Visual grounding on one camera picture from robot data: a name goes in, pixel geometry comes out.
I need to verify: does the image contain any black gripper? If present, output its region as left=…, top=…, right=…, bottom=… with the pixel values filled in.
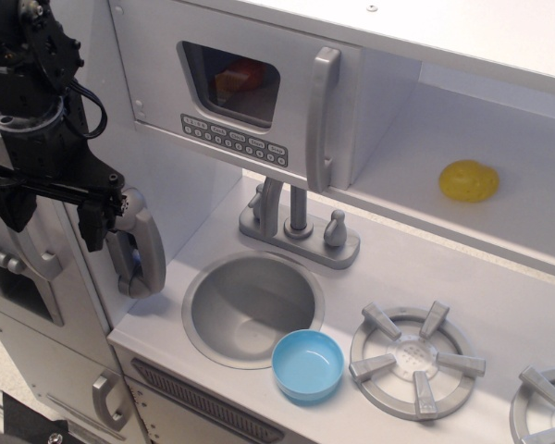
left=0, top=104, right=124, bottom=252

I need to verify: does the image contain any white toy microwave door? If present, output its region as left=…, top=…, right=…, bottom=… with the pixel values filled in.
left=110, top=1, right=362, bottom=188

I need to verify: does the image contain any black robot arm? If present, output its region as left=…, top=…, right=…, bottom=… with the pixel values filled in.
left=0, top=1, right=125, bottom=252

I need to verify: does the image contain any orange toy food in microwave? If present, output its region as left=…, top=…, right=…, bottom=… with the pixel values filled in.
left=210, top=58, right=266, bottom=96

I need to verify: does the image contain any grey ice dispenser panel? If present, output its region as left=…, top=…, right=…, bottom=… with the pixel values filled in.
left=0, top=247, right=64, bottom=327

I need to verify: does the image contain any silver toy telephone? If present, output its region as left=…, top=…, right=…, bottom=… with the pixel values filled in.
left=105, top=188, right=167, bottom=299

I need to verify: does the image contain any round silver sink basin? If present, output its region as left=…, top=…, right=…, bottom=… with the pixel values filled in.
left=181, top=252, right=325, bottom=370

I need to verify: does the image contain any grey oven vent panel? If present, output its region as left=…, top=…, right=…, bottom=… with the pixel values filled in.
left=131, top=358, right=284, bottom=443

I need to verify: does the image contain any silver toy faucet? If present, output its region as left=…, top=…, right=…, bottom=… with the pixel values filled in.
left=239, top=178, right=361, bottom=270

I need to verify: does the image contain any white toy kitchen unit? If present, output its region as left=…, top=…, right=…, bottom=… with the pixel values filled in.
left=0, top=1, right=555, bottom=443

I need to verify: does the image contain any light blue plastic bowl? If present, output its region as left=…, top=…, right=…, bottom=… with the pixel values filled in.
left=271, top=329, right=345, bottom=405

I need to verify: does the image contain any silver stove burner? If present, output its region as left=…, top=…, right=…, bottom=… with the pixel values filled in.
left=349, top=301, right=487, bottom=422
left=509, top=365, right=555, bottom=443

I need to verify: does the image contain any yellow toy lemon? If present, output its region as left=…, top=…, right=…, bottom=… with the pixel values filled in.
left=438, top=159, right=500, bottom=203

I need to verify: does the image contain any silver fridge door handle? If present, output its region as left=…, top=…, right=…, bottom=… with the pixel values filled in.
left=8, top=228, right=62, bottom=281

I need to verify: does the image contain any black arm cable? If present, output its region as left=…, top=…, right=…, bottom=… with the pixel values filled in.
left=68, top=78, right=108, bottom=140

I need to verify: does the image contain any silver lower door handle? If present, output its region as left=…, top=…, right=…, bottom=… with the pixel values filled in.
left=92, top=374, right=128, bottom=432

